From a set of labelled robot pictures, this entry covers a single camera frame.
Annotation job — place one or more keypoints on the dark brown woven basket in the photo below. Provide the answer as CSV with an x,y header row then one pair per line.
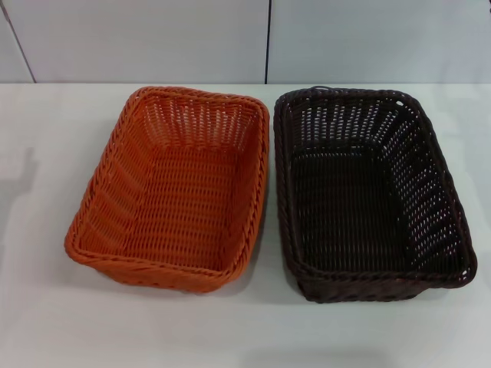
x,y
356,214

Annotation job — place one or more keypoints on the orange woven basket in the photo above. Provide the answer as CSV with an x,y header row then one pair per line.
x,y
172,199

